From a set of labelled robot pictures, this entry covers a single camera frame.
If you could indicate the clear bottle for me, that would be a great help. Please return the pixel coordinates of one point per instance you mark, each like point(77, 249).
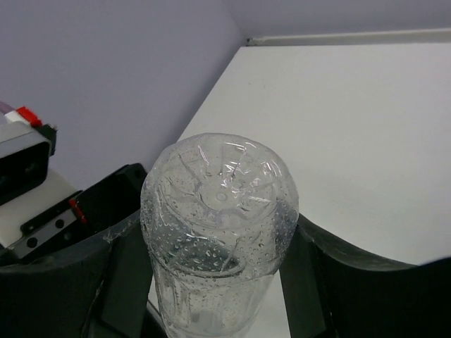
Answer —
point(218, 213)

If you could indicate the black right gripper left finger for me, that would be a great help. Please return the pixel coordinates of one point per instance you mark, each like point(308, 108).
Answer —
point(96, 288)

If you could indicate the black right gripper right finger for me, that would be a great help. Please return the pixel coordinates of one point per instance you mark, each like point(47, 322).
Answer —
point(333, 288)

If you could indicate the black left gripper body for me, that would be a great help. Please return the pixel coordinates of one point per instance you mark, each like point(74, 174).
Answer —
point(83, 213)

